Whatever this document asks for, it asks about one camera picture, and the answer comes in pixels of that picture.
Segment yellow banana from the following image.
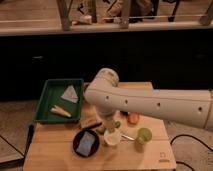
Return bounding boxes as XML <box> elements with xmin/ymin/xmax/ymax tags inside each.
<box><xmin>51</xmin><ymin>105</ymin><xmax>71</xmax><ymax>118</ymax></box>

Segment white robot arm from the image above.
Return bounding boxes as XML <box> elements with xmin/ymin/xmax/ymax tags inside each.
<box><xmin>84</xmin><ymin>68</ymin><xmax>213</xmax><ymax>132</ymax></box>

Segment green vegetable piece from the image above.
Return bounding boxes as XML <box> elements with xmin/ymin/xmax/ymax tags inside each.
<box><xmin>115</xmin><ymin>121</ymin><xmax>121</xmax><ymax>129</ymax></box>

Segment white cup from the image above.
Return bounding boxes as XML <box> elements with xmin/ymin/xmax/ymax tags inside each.
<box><xmin>104</xmin><ymin>130</ymin><xmax>121</xmax><ymax>146</ymax></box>

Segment metal spoon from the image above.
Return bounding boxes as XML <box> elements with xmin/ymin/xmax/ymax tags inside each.
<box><xmin>121</xmin><ymin>134</ymin><xmax>135</xmax><ymax>141</ymax></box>

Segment small orange fruit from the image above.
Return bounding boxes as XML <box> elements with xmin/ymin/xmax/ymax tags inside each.
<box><xmin>127</xmin><ymin>113</ymin><xmax>140</xmax><ymax>125</ymax></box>

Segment blue sponge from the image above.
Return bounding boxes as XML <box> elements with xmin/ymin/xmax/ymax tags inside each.
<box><xmin>77</xmin><ymin>132</ymin><xmax>95</xmax><ymax>156</ymax></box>

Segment black round plate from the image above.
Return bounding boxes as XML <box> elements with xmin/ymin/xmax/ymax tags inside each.
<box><xmin>72</xmin><ymin>129</ymin><xmax>100</xmax><ymax>157</ymax></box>

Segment green apple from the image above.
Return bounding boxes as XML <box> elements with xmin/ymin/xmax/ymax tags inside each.
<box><xmin>136</xmin><ymin>128</ymin><xmax>152</xmax><ymax>144</ymax></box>

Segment white folded cloth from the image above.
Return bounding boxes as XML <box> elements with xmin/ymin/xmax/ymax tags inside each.
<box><xmin>61</xmin><ymin>85</ymin><xmax>78</xmax><ymax>103</ymax></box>

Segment green plastic tray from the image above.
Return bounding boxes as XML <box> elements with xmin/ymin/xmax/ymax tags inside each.
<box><xmin>34</xmin><ymin>79</ymin><xmax>84</xmax><ymax>124</ymax></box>

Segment person in dark clothes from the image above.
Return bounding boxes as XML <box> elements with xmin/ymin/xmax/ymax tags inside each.
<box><xmin>105</xmin><ymin>0</ymin><xmax>159</xmax><ymax>23</ymax></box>

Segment black cable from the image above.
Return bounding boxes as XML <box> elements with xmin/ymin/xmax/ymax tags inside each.
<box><xmin>170</xmin><ymin>133</ymin><xmax>213</xmax><ymax>171</ymax></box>

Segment wooden railing post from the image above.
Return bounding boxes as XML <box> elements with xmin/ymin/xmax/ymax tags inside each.
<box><xmin>56</xmin><ymin>0</ymin><xmax>70</xmax><ymax>31</ymax></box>
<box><xmin>120</xmin><ymin>0</ymin><xmax>131</xmax><ymax>29</ymax></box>

